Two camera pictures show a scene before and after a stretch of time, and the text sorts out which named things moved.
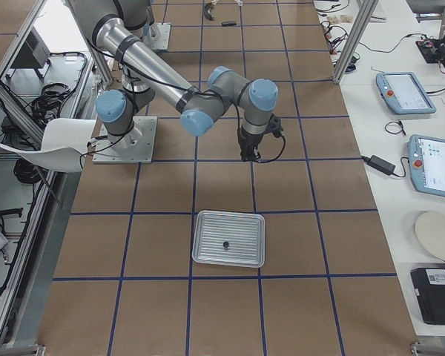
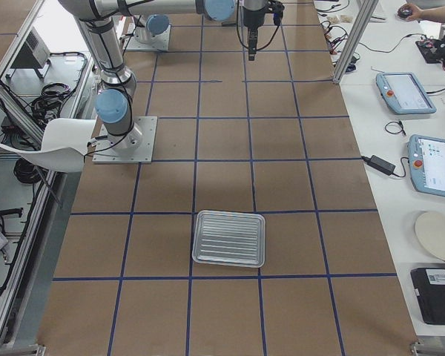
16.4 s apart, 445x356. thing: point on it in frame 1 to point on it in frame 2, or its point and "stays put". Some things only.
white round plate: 439,234 stays put
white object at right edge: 230,238 stays put
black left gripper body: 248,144 to 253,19
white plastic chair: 64,144 stays put
